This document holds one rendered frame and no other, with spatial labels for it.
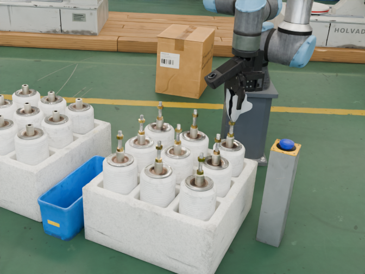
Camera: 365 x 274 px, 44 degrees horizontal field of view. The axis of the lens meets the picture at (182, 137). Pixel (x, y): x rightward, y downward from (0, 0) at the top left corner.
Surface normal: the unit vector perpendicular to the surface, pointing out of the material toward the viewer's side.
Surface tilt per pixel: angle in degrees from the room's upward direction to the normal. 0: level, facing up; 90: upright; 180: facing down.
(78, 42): 90
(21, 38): 90
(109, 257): 0
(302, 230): 0
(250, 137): 90
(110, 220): 90
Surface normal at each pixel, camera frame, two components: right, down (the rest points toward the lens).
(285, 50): -0.53, 0.33
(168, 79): -0.26, 0.41
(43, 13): 0.01, 0.46
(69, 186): 0.91, 0.20
